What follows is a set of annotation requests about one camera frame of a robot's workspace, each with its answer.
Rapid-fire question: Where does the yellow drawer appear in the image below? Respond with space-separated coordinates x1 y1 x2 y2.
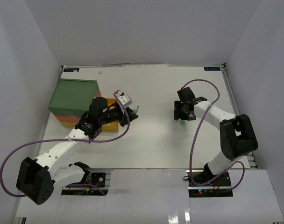
61 98 121 133

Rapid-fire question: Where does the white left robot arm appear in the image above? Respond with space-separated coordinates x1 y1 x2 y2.
16 91 138 205

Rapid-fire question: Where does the red drawer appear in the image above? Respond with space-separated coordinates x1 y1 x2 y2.
49 90 101 123

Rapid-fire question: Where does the blue table label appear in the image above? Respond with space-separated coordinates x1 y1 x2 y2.
204 67 220 71
63 68 79 72

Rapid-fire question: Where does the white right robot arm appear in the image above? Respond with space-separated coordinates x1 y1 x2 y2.
174 87 258 186

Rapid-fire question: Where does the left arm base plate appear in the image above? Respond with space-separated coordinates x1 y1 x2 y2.
61 171 111 196

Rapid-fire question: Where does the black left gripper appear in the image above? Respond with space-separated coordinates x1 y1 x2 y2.
99 106 139 127

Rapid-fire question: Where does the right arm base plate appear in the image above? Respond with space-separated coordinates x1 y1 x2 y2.
183 171 233 198

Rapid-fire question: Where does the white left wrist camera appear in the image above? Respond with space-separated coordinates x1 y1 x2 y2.
116 90 133 108

